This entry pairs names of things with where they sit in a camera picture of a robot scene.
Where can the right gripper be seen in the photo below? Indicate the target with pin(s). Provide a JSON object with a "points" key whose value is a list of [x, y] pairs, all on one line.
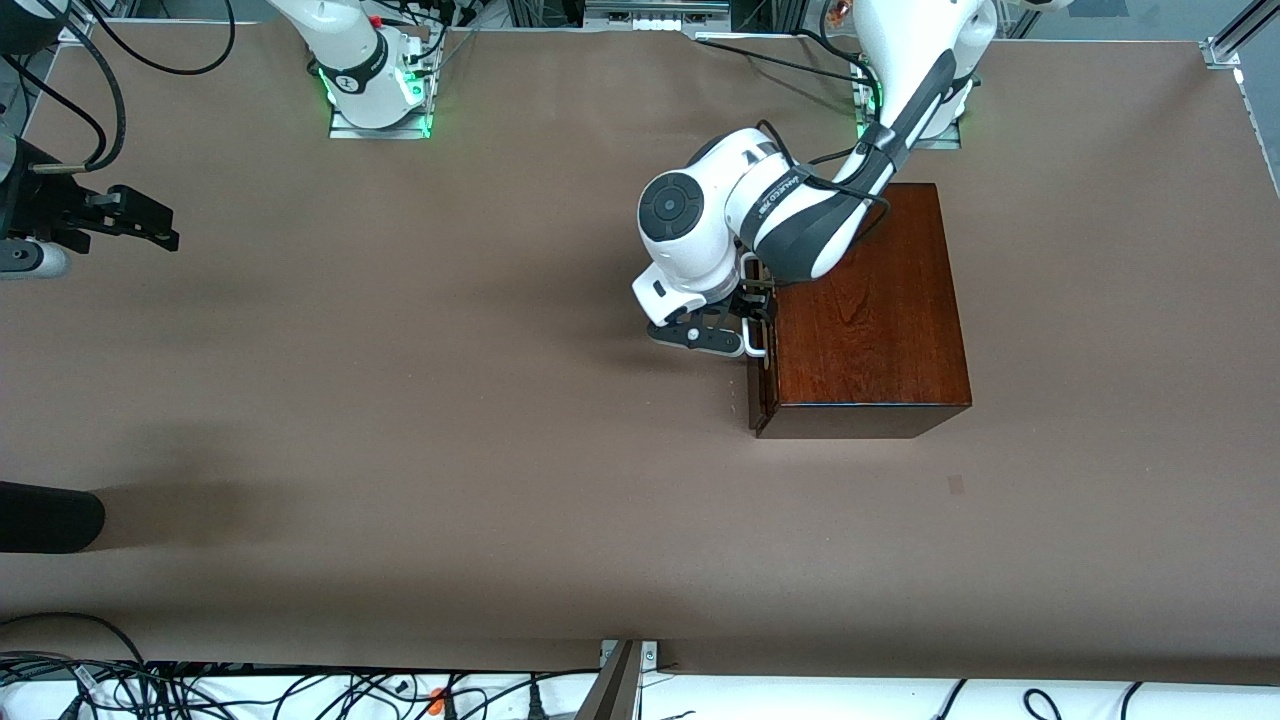
{"points": [[40, 207]]}

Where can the metal table edge bracket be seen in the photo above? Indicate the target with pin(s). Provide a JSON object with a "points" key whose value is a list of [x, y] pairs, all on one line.
{"points": [[615, 690]]}

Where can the black cylinder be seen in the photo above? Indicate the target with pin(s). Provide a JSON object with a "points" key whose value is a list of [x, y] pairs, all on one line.
{"points": [[50, 517]]}

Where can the aluminium table corner bracket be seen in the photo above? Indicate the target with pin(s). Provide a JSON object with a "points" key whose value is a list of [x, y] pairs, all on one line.
{"points": [[75, 32], [1222, 52]]}

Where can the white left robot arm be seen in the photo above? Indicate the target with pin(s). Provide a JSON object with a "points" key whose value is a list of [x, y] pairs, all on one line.
{"points": [[700, 250]]}

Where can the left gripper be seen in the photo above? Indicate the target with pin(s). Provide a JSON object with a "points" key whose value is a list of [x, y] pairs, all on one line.
{"points": [[752, 297]]}

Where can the dark brown wooden cabinet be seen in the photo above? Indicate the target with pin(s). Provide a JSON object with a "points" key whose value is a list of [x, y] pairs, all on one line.
{"points": [[880, 330]]}

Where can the grey power strip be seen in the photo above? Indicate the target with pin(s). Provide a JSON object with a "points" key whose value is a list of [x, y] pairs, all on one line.
{"points": [[655, 22]]}

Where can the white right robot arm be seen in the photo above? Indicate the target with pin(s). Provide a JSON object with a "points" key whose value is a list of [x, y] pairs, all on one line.
{"points": [[350, 50]]}

